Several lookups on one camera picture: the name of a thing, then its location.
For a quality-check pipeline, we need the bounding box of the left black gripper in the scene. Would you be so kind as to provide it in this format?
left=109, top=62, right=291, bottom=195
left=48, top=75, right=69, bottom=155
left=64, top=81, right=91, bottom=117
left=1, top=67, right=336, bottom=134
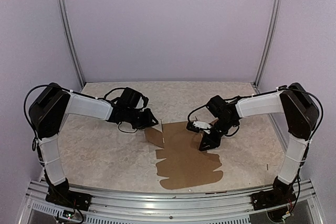
left=125, top=107, right=159, bottom=130

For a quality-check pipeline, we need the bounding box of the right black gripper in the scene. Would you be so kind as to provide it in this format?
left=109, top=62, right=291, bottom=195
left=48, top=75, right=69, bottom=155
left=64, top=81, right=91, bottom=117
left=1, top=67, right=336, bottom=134
left=200, top=118, right=237, bottom=152

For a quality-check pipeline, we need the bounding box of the brown cardboard box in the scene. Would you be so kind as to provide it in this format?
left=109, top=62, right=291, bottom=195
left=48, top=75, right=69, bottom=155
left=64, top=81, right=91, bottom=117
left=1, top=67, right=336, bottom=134
left=144, top=122, right=224, bottom=190

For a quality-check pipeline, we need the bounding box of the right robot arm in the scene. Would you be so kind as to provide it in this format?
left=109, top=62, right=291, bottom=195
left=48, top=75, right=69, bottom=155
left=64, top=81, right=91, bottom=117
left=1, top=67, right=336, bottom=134
left=192, top=82, right=322, bottom=205

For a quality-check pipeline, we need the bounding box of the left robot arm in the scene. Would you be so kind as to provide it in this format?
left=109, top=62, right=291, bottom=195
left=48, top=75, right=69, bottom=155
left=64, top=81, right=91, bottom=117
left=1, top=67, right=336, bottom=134
left=24, top=82, right=159, bottom=206

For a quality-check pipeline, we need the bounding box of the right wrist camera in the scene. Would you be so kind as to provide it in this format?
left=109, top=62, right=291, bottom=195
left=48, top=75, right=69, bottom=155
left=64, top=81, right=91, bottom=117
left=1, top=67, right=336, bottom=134
left=186, top=121, right=212, bottom=134

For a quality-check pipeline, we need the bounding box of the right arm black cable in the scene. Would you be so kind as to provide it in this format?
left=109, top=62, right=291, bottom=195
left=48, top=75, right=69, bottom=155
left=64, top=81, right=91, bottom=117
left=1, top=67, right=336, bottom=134
left=186, top=84, right=325, bottom=141

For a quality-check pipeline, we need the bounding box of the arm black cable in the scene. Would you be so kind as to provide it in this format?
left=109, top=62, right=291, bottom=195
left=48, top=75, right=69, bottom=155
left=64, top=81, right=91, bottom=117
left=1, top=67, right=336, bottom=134
left=23, top=84, right=148, bottom=151
left=186, top=84, right=325, bottom=141

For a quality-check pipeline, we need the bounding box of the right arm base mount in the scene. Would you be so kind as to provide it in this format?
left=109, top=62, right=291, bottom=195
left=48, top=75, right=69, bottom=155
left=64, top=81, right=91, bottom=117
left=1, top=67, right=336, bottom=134
left=250, top=189, right=297, bottom=210

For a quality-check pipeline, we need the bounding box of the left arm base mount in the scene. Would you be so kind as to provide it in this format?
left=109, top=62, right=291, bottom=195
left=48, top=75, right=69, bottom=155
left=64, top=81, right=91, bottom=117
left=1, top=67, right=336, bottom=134
left=45, top=190, right=92, bottom=211

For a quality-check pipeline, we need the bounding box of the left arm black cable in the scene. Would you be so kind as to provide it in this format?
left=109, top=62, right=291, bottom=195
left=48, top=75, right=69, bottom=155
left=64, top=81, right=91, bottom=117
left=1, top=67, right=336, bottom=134
left=23, top=84, right=148, bottom=151

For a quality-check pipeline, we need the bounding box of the front aluminium rail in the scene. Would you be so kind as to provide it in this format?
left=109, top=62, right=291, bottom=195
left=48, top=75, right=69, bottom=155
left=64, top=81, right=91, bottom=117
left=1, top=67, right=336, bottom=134
left=14, top=180, right=327, bottom=223

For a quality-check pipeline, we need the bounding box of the right aluminium frame post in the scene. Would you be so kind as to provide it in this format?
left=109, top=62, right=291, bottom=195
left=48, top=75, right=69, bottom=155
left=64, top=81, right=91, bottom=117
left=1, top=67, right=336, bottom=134
left=253, top=0, right=281, bottom=89

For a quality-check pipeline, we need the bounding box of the aluminium frame post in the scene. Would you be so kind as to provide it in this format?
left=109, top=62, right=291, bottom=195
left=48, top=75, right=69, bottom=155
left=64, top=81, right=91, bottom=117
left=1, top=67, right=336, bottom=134
left=57, top=0, right=86, bottom=88
left=253, top=0, right=281, bottom=89

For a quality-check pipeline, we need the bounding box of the left aluminium frame post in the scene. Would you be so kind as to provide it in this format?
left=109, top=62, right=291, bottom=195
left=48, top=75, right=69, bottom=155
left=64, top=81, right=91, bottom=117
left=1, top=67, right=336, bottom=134
left=57, top=0, right=86, bottom=88

